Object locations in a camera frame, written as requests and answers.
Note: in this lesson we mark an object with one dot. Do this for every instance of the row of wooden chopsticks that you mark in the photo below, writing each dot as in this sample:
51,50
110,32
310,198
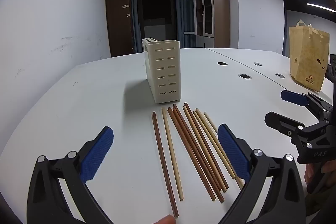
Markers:
185,134

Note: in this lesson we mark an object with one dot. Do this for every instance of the glass-door brown cabinet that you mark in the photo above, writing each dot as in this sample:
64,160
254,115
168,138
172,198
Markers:
221,16

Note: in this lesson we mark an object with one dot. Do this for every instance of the person's left hand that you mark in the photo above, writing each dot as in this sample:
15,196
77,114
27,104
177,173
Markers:
164,220

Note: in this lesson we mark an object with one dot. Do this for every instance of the person's right hand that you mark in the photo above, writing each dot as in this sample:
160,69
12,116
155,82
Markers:
311,176

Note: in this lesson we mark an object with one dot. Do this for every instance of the ceiling tube light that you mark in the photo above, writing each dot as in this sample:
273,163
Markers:
321,7

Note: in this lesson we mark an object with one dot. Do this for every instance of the cream slotted utensil holder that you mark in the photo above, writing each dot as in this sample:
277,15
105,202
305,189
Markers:
165,74

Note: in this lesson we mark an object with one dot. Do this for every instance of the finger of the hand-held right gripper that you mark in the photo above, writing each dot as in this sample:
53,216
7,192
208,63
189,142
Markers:
294,98
281,123

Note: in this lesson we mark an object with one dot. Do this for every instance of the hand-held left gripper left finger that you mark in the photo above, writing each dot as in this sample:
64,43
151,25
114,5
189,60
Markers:
97,154

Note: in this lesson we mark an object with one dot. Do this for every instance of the brown paper bag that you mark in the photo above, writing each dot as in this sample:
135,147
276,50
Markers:
307,61

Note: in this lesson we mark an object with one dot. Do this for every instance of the open white-framed glass door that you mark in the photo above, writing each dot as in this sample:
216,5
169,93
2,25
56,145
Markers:
189,14

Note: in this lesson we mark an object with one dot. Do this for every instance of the narrow blue curtain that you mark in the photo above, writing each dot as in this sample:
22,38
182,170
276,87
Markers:
132,16

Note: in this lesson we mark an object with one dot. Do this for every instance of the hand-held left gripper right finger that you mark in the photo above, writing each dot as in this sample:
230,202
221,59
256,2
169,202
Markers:
233,153

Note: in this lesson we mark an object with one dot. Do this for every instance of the wide blue curtain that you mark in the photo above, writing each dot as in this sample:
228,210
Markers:
178,3

